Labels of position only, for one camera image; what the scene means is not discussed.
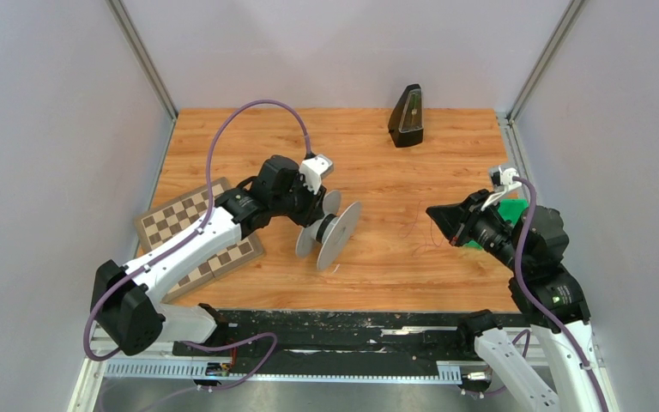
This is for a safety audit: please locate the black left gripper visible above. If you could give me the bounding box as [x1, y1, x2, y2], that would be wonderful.
[272, 173, 328, 228]

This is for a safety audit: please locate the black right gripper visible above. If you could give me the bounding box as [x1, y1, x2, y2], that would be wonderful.
[424, 187, 526, 271]

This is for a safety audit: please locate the white plastic cable spool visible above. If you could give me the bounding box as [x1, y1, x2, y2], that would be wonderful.
[295, 191, 362, 270]

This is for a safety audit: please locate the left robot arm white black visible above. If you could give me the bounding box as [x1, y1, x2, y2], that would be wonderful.
[83, 154, 334, 361]

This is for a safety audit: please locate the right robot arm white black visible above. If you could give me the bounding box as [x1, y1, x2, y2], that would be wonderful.
[426, 190, 611, 411]

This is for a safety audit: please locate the green plastic bin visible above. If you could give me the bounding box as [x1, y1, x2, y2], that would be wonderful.
[463, 199, 529, 249]

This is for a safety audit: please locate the black metronome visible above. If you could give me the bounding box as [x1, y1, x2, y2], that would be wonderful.
[388, 83, 424, 148]

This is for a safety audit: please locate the wooden chessboard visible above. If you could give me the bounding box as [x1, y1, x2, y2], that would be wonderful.
[134, 176, 266, 304]

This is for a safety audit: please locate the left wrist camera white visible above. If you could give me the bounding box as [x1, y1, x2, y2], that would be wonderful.
[299, 154, 334, 194]

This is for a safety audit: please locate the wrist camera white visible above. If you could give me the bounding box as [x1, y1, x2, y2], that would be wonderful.
[481, 165, 522, 211]
[299, 154, 334, 194]

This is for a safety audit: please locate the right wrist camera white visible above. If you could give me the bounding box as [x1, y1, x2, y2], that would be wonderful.
[481, 165, 522, 211]

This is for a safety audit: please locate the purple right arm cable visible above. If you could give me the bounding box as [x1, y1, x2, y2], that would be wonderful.
[511, 177, 610, 412]

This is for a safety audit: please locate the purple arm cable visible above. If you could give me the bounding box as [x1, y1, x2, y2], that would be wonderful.
[82, 99, 313, 363]
[511, 177, 610, 412]

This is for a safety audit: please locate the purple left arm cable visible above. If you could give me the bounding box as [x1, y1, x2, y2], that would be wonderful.
[82, 99, 313, 363]

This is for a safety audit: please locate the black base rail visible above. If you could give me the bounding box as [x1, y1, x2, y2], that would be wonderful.
[88, 308, 541, 382]

